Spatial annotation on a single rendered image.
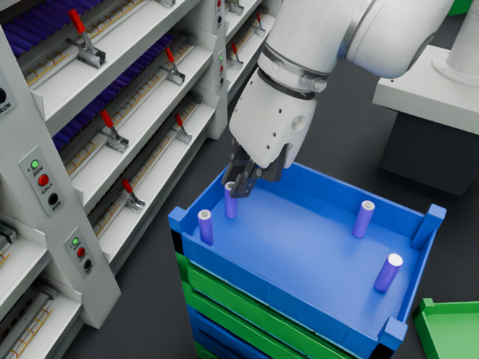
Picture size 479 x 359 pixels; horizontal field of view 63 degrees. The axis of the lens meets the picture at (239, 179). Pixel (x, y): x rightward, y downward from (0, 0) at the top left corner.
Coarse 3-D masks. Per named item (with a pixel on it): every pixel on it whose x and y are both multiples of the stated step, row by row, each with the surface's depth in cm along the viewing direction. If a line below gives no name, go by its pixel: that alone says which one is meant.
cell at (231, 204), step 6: (228, 186) 55; (228, 192) 55; (228, 198) 55; (234, 198) 56; (228, 204) 57; (234, 204) 57; (228, 210) 58; (234, 210) 58; (228, 216) 58; (234, 216) 58
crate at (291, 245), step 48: (288, 192) 63; (336, 192) 59; (192, 240) 50; (240, 240) 56; (288, 240) 56; (336, 240) 56; (384, 240) 56; (432, 240) 50; (288, 288) 45; (336, 288) 51; (336, 336) 45; (384, 336) 40
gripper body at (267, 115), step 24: (240, 96) 51; (264, 96) 46; (288, 96) 44; (312, 96) 46; (240, 120) 51; (264, 120) 47; (288, 120) 45; (240, 144) 51; (264, 144) 47; (288, 144) 48
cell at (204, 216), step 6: (204, 210) 52; (198, 216) 51; (204, 216) 51; (210, 216) 51; (204, 222) 51; (210, 222) 52; (204, 228) 52; (210, 228) 53; (204, 234) 53; (210, 234) 53; (204, 240) 54; (210, 240) 54
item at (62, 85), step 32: (32, 0) 68; (64, 0) 72; (96, 0) 74; (128, 0) 79; (160, 0) 84; (192, 0) 92; (32, 32) 65; (64, 32) 66; (96, 32) 72; (128, 32) 75; (160, 32) 83; (32, 64) 61; (64, 64) 64; (96, 64) 66; (128, 64) 75; (64, 96) 61
